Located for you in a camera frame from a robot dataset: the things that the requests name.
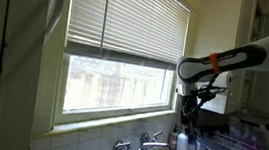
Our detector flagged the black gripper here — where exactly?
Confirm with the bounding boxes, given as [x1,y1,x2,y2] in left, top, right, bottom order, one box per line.
[180,89,204,124]

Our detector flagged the clear bottle with dark cap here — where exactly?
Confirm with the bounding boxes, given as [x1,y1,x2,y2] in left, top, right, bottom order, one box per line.
[167,123,181,150]

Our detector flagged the white soap pump bottle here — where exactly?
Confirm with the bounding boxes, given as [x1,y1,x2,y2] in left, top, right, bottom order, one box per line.
[176,126,191,150]

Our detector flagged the white cabinet with door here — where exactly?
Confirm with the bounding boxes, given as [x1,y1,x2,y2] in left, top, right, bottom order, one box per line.
[200,0,268,119]

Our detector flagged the white window blinds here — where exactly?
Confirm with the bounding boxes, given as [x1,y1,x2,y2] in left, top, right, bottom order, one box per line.
[64,0,193,72]

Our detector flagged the blind tilt wand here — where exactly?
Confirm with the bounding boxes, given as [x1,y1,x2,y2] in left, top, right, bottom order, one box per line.
[99,0,111,55]

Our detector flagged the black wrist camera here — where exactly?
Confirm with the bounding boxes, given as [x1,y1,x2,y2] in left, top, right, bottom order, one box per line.
[196,85,229,105]

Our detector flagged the window with white frame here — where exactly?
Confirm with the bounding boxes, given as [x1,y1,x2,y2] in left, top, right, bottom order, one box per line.
[52,0,199,140]

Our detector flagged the orange cable strap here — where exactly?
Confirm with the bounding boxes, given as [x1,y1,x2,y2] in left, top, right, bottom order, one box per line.
[207,52,224,76]

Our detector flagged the chrome wall faucet spout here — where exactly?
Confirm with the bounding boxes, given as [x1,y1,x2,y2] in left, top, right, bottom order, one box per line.
[131,138,171,150]

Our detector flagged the cream wall cabinet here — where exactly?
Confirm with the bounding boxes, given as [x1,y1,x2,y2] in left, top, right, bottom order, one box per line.
[0,0,72,150]

